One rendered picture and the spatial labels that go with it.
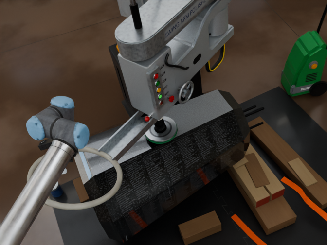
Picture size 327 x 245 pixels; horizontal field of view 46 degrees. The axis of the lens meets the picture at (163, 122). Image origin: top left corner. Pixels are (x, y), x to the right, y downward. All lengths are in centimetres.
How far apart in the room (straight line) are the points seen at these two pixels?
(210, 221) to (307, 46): 173
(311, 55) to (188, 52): 157
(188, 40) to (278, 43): 228
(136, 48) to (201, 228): 155
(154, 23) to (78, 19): 339
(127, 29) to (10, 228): 111
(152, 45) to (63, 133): 74
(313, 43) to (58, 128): 263
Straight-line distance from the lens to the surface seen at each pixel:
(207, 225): 295
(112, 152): 224
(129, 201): 255
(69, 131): 141
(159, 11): 207
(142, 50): 192
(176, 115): 268
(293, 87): 378
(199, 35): 231
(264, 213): 302
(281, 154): 333
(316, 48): 360
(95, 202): 192
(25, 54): 506
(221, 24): 254
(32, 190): 136
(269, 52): 436
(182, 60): 224
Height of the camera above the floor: 282
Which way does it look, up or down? 49 degrees down
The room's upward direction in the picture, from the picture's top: 12 degrees counter-clockwise
